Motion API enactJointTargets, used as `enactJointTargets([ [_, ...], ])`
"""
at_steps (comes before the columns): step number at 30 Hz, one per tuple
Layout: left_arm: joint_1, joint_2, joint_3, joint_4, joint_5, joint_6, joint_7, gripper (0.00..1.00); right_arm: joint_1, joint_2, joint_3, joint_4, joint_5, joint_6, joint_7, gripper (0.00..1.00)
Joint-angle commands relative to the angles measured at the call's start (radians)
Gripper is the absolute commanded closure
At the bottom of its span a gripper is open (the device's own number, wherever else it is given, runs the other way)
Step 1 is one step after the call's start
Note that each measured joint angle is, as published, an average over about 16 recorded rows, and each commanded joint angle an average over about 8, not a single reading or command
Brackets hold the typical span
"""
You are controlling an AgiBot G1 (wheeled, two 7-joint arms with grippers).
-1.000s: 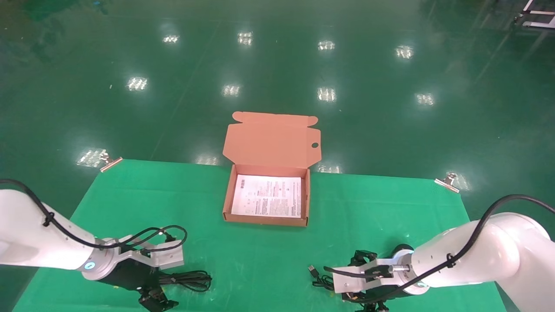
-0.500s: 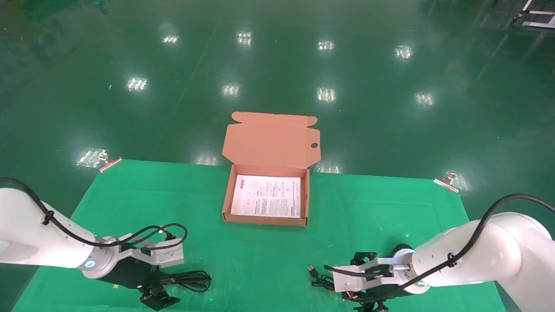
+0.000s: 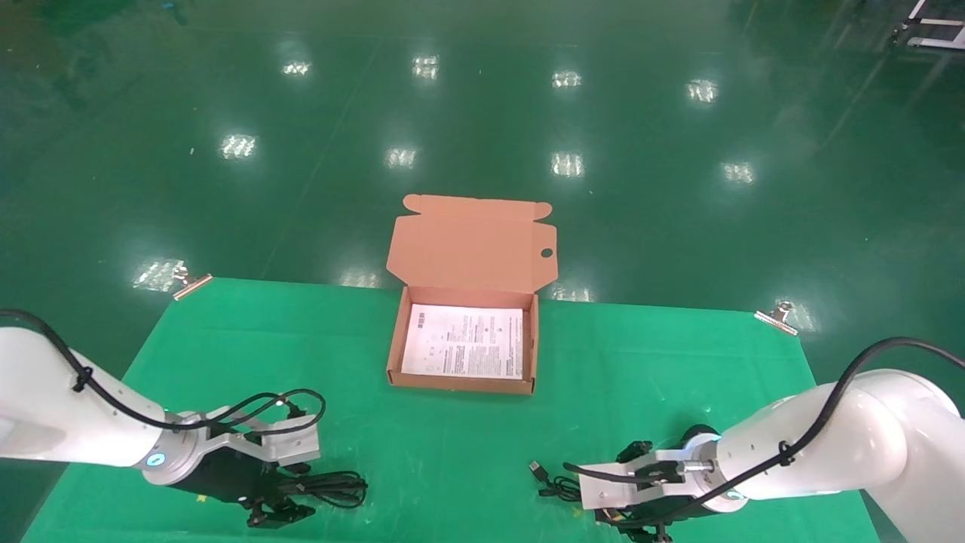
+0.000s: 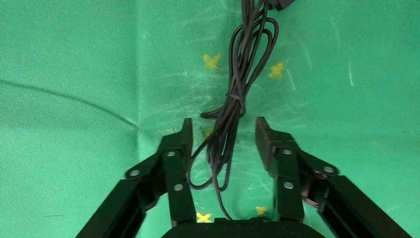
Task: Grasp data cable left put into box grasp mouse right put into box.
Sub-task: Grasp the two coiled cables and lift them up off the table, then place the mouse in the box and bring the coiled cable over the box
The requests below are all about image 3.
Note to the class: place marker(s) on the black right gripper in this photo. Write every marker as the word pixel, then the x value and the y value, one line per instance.
pixel 678 513

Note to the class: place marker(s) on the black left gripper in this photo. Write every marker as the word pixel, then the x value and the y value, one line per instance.
pixel 219 475

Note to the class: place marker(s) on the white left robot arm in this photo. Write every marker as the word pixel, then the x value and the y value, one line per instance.
pixel 60 422

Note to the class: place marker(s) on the open brown cardboard box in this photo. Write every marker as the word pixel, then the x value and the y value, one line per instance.
pixel 467 241

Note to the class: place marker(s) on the green table cloth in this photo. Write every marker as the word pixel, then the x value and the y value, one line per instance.
pixel 452 452

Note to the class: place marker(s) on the metal binder clip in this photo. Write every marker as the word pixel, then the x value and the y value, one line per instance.
pixel 192 286
pixel 776 320

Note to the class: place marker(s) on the white printed instruction sheet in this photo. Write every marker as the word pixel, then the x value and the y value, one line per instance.
pixel 464 343

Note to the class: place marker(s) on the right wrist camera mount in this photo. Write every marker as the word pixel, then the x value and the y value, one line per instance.
pixel 611 494

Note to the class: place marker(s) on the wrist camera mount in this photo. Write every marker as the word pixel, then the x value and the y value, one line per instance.
pixel 611 494
pixel 290 449

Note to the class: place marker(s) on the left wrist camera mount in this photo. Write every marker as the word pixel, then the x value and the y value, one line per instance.
pixel 290 449

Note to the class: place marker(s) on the white metal table frame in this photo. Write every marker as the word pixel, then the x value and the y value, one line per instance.
pixel 938 41

